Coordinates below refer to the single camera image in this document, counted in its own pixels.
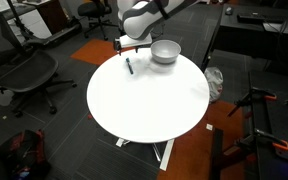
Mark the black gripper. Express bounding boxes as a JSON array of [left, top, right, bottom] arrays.
[[112, 37, 123, 57]]

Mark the black marker with teal cap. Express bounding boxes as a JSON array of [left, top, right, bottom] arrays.
[[124, 57, 135, 76]]

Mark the grey bowl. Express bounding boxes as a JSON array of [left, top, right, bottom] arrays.
[[149, 39, 182, 65]]

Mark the black low platform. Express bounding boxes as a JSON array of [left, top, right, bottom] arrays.
[[26, 20, 84, 48]]

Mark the brown wooden cabinet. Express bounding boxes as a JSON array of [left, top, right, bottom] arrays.
[[36, 0, 69, 35]]

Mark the black mesh office chair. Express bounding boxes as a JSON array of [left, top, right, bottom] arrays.
[[0, 4, 79, 118]]

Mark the white plastic bag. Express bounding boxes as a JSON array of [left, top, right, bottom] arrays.
[[203, 66, 225, 104]]

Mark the black tripod stand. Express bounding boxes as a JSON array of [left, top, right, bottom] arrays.
[[5, 0, 36, 42]]

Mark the white table base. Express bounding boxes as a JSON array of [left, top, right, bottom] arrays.
[[115, 137, 176, 172]]

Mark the grey computer mouse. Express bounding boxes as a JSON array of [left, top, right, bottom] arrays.
[[224, 6, 235, 16]]

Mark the black office desk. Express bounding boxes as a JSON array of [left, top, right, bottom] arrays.
[[200, 2, 288, 73]]

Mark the black keyboard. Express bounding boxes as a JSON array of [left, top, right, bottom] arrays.
[[236, 12, 266, 25]]

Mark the red and black backpack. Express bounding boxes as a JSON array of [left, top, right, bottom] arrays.
[[0, 128, 52, 180]]

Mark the black perforated mounting table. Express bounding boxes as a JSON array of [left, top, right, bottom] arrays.
[[248, 69, 288, 180]]

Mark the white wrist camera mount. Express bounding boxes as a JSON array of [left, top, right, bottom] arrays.
[[118, 32, 154, 50]]

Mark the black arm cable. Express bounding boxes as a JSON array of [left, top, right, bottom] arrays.
[[153, 0, 170, 21]]

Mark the black support post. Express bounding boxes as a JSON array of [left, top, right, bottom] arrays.
[[208, 128, 252, 180]]

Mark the orange handled bar clamp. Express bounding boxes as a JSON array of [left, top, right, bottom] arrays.
[[227, 87, 278, 118], [233, 128, 288, 158]]

